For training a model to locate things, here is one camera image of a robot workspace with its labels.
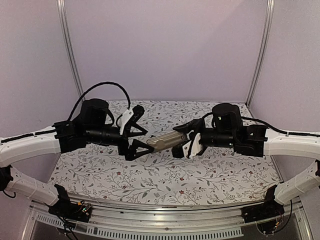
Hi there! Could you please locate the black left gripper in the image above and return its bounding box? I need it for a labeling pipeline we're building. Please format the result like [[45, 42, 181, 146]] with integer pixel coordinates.
[[85, 124, 155, 161]]

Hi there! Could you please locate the white air conditioner remote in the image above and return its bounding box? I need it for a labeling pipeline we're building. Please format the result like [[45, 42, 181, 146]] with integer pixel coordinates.
[[146, 131, 187, 152]]

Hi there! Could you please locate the long white remote control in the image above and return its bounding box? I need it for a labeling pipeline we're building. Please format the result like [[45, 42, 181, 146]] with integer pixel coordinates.
[[140, 154, 150, 163]]

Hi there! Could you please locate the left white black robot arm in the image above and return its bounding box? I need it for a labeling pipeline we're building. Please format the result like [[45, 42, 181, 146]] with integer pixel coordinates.
[[0, 98, 154, 217]]

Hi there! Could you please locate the floral patterned table mat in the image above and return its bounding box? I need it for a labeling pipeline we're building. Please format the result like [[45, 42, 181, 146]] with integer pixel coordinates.
[[49, 99, 280, 206]]

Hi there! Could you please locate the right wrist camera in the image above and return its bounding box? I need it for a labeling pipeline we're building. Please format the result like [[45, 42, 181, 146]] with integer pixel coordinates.
[[186, 133, 204, 159]]

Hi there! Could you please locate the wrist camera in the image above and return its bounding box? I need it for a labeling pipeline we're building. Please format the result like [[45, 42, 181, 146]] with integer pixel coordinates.
[[116, 105, 145, 136], [186, 133, 204, 159]]

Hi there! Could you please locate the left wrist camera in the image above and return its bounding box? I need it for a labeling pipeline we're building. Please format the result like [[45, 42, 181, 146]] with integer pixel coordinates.
[[116, 105, 145, 136]]

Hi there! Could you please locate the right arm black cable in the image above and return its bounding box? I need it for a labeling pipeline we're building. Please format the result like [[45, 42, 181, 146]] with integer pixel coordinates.
[[199, 111, 215, 128]]

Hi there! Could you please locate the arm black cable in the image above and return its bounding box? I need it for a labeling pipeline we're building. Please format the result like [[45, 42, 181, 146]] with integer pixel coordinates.
[[199, 111, 215, 128], [67, 81, 132, 123]]

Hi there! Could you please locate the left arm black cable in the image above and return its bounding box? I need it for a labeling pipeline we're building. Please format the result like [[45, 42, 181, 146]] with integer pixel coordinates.
[[67, 81, 132, 123]]

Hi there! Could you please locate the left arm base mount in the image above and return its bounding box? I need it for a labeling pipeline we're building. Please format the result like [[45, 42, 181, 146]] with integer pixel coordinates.
[[48, 184, 92, 223]]

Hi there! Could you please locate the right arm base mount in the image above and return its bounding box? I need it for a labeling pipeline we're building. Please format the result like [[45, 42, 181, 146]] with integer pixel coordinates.
[[241, 196, 285, 223]]

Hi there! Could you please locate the left aluminium frame post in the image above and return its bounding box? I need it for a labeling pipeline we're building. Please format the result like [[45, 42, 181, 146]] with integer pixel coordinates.
[[56, 0, 84, 96]]

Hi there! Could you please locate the aluminium frame post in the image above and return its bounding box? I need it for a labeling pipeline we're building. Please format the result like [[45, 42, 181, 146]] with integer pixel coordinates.
[[245, 0, 275, 109], [56, 0, 84, 96]]

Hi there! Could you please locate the right aluminium frame post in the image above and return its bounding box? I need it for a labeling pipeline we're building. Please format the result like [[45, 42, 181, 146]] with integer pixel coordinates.
[[245, 0, 275, 109]]

